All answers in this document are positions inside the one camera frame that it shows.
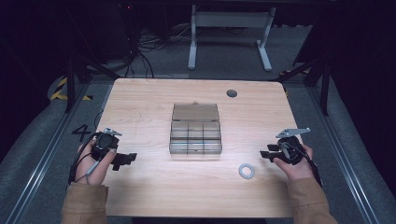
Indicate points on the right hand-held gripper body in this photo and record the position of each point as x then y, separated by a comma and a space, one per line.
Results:
291, 149

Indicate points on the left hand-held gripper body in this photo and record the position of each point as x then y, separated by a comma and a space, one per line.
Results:
106, 143

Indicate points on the person's right hand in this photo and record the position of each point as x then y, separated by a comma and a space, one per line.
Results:
297, 170

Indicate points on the person's left hand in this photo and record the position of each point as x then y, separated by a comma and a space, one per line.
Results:
93, 172

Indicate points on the grey round table grommet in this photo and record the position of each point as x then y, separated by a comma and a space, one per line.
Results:
231, 93

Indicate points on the black metal stand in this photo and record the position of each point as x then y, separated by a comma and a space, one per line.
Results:
325, 87
70, 84

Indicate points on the yellow black hazard tape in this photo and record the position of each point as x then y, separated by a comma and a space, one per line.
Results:
58, 90

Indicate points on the clear plastic compartment box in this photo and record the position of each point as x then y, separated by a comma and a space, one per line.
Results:
195, 132

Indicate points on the aluminium floor rail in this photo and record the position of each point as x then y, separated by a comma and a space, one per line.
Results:
43, 155
342, 155

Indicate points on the white metal table frame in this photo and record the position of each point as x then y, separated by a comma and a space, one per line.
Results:
231, 19

